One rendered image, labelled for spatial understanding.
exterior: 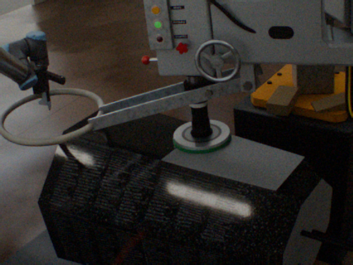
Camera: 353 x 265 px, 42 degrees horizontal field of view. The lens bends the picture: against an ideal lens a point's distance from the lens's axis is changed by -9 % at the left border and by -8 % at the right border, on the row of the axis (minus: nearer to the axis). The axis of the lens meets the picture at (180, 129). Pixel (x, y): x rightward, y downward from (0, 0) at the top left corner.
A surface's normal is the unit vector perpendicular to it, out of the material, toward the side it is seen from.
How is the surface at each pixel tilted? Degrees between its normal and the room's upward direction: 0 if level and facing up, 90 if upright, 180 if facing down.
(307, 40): 90
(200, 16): 90
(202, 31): 90
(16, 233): 0
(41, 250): 0
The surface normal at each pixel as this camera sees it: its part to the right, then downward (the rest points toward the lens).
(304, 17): -0.25, 0.48
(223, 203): -0.47, -0.30
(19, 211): -0.11, -0.87
